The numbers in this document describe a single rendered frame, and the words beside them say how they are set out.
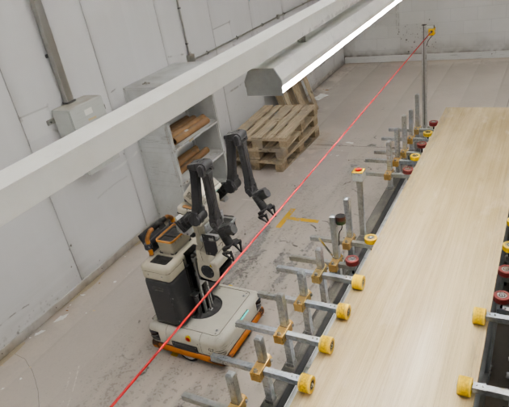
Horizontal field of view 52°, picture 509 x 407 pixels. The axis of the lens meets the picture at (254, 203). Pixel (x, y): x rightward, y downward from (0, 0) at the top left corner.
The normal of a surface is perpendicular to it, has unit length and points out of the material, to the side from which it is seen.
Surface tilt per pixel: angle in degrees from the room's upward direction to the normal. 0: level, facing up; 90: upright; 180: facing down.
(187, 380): 0
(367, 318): 0
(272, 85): 90
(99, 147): 90
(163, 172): 90
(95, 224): 90
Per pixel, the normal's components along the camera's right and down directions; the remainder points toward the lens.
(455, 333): -0.16, -0.87
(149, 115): 0.88, 0.09
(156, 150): -0.45, 0.48
